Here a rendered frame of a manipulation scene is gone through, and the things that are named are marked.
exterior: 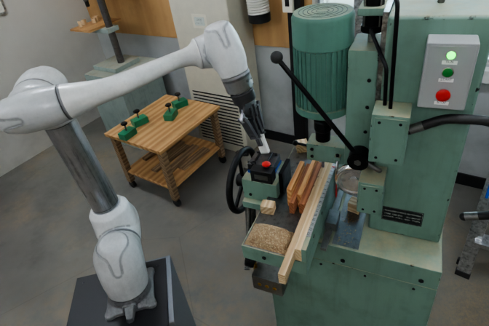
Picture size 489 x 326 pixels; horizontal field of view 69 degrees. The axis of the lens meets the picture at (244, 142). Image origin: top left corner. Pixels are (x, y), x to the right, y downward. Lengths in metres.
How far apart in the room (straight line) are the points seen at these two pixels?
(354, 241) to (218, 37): 0.79
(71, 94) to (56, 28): 2.93
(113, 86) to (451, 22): 0.85
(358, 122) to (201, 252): 1.52
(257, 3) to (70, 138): 1.63
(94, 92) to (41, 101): 0.13
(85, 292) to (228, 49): 1.08
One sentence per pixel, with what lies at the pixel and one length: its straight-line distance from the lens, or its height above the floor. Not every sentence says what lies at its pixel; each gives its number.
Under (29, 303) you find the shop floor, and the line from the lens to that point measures 2.62.
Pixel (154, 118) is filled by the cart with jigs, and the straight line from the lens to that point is 2.77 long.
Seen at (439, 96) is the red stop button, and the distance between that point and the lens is 0.94.
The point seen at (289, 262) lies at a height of 0.94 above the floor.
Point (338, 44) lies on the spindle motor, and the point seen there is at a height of 1.43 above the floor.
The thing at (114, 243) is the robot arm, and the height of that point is 0.89.
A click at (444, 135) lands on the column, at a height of 1.21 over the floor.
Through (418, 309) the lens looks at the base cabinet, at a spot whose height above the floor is 0.59.
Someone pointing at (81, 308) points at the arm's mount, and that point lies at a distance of 1.57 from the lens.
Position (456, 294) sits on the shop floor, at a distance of 2.26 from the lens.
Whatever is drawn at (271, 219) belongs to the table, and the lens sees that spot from 1.22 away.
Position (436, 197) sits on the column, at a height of 0.99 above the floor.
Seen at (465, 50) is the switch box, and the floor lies 1.47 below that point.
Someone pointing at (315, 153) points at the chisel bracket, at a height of 1.03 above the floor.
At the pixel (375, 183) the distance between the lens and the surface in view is 1.09.
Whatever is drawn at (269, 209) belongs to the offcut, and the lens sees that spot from 1.22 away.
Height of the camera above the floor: 1.79
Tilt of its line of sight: 34 degrees down
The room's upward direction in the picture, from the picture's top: 9 degrees counter-clockwise
